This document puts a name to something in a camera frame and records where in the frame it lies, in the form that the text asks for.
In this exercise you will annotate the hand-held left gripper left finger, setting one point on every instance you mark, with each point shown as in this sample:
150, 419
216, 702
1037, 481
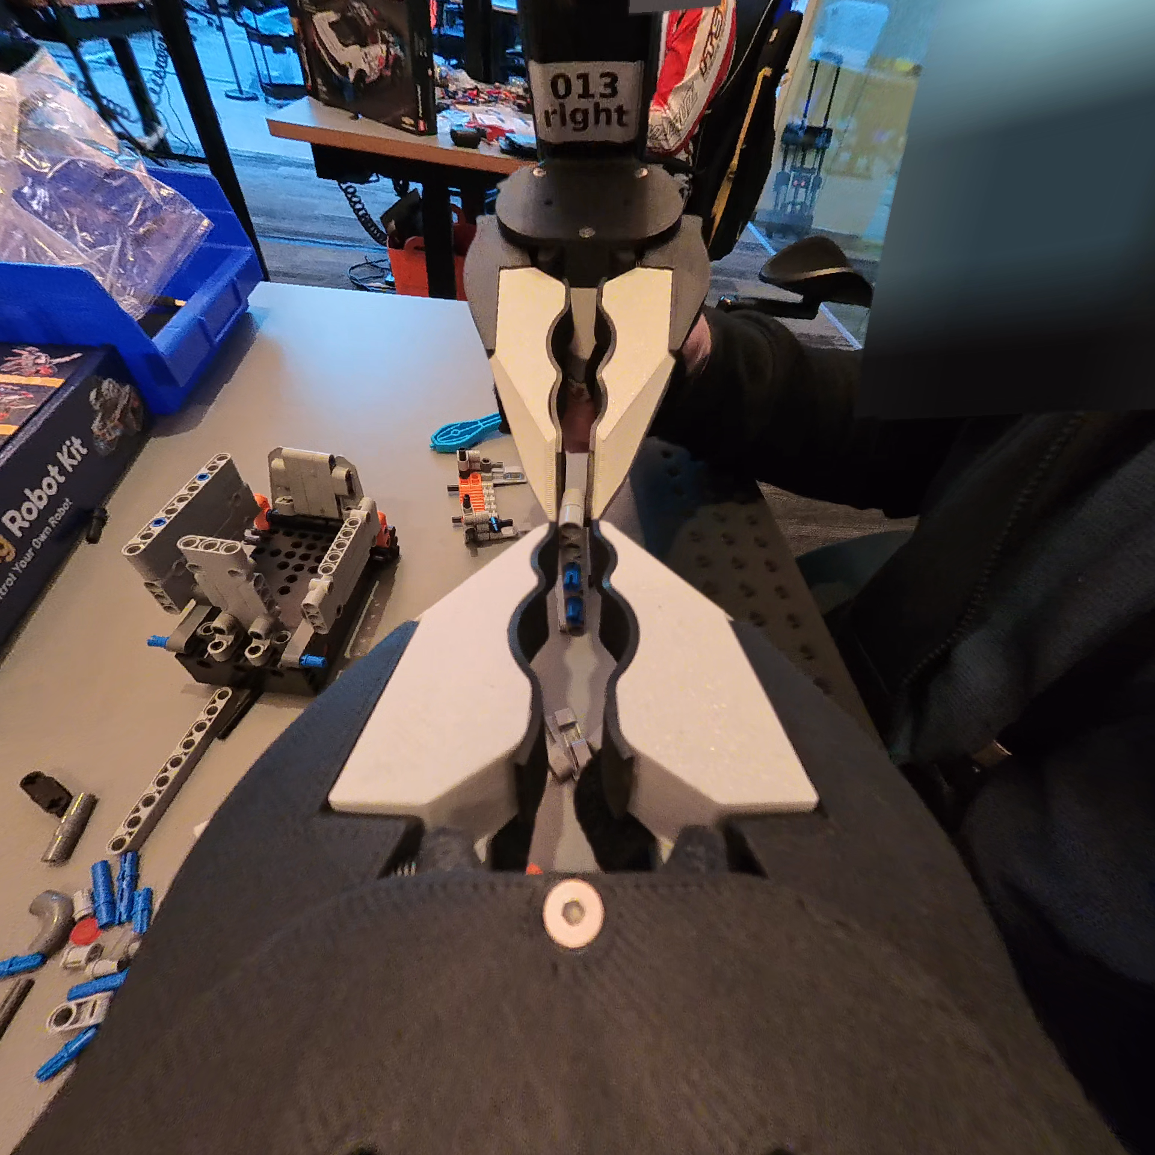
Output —
434, 722

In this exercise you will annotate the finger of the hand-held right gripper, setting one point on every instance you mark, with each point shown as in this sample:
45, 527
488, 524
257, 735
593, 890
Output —
641, 361
523, 361

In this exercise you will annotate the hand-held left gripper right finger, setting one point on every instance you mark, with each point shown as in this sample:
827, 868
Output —
712, 722

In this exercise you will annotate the grey beam with blue pins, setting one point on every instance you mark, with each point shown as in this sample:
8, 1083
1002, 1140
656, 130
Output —
572, 587

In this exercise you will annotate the person's right forearm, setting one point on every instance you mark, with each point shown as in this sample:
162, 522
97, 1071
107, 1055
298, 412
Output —
766, 423

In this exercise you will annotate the person's right hand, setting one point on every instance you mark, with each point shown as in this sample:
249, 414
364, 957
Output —
697, 348

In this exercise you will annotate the teal brick separator tool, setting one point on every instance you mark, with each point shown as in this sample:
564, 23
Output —
460, 435

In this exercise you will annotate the light grey connector pieces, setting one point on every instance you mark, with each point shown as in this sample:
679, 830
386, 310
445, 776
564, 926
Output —
567, 745

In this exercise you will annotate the orange bin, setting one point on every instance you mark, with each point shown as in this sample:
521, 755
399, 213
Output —
434, 252

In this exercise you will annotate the orange grey small subassembly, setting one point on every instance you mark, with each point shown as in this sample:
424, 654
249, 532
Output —
483, 496

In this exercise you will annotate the black perforated panel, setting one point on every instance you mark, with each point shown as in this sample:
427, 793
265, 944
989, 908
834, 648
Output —
740, 559

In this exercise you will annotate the black chair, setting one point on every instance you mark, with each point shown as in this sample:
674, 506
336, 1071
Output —
758, 135

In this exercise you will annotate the wooden desk black legs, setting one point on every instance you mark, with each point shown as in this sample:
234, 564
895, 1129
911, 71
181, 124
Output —
406, 148

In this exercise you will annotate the black chair armrest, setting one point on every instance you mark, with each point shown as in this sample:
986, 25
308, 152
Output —
816, 270

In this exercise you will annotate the grey black robot model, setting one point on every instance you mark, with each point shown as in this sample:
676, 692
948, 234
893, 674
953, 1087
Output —
252, 577

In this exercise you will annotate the black car kit box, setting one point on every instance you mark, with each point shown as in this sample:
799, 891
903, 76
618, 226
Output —
369, 63

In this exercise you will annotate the long grey beam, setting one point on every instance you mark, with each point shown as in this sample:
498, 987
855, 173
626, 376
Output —
172, 771

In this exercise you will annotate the blue plastic bin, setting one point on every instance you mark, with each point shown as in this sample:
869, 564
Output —
198, 270

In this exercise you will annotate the pile of plastic building pieces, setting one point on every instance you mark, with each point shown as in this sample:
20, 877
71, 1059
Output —
107, 888

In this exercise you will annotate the grey axle connector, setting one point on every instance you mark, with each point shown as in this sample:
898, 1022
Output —
69, 829

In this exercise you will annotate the black pin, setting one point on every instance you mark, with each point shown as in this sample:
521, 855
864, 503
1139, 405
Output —
97, 522

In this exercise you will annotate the black connector piece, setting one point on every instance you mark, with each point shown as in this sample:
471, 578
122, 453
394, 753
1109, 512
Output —
45, 789

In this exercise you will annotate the robot kit box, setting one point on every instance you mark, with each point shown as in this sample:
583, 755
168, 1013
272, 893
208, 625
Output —
63, 486

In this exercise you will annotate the clear plastic bag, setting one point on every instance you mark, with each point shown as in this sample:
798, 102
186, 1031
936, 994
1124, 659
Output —
81, 180

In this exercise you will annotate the black post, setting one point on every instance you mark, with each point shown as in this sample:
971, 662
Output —
211, 135

